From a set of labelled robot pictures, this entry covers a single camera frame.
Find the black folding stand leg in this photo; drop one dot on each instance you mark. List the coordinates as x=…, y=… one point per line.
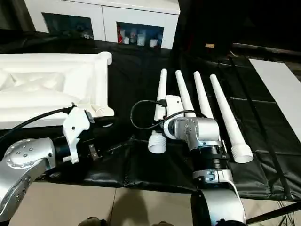
x=277, y=210

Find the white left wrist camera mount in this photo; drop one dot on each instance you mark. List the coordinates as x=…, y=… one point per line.
x=75, y=127

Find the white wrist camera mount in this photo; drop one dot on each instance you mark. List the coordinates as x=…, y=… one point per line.
x=75, y=127
x=174, y=104

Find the flat white board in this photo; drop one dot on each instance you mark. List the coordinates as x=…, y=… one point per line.
x=277, y=84

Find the small tan box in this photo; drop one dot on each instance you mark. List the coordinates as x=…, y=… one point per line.
x=209, y=45

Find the white plastic table top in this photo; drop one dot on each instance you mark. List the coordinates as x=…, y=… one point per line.
x=47, y=103

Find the black work mat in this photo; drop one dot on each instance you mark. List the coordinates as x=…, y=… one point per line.
x=131, y=77

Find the white cabinet with openings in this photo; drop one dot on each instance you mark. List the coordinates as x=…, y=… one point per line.
x=103, y=16

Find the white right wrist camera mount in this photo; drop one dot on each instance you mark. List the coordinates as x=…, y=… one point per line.
x=174, y=104

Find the white plastic table leg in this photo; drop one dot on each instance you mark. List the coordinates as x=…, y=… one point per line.
x=184, y=94
x=225, y=113
x=162, y=87
x=202, y=94

